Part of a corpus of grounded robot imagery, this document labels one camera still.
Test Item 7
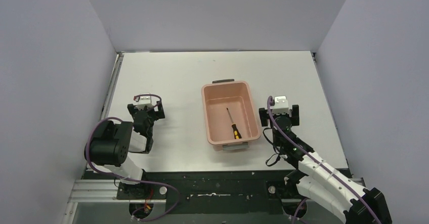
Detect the black yellow screwdriver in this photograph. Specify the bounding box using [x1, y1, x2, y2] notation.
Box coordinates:
[226, 108, 242, 139]

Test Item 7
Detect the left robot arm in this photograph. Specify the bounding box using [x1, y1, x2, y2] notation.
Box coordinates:
[84, 101, 165, 199]

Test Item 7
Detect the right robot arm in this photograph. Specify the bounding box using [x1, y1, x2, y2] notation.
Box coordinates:
[259, 104, 393, 223]

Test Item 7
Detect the pink plastic bin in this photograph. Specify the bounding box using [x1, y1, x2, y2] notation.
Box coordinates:
[201, 79, 262, 151]

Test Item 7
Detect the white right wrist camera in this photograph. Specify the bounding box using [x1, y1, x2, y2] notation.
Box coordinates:
[271, 96, 290, 115]

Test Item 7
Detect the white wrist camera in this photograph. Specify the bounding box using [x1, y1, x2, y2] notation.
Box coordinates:
[271, 96, 290, 115]
[134, 94, 153, 110]

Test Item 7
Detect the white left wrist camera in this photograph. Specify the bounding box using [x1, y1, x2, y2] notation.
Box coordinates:
[134, 94, 153, 110]

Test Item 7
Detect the aluminium left side rail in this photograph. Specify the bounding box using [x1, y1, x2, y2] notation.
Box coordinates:
[100, 52, 124, 120]

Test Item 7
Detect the aluminium rail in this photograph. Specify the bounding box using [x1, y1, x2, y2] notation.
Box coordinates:
[100, 52, 124, 120]
[68, 178, 370, 204]

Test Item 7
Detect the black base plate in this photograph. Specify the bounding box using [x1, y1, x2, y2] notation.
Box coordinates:
[82, 170, 303, 218]

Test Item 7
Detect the aluminium front rail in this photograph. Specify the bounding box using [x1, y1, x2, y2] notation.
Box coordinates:
[68, 178, 370, 204]

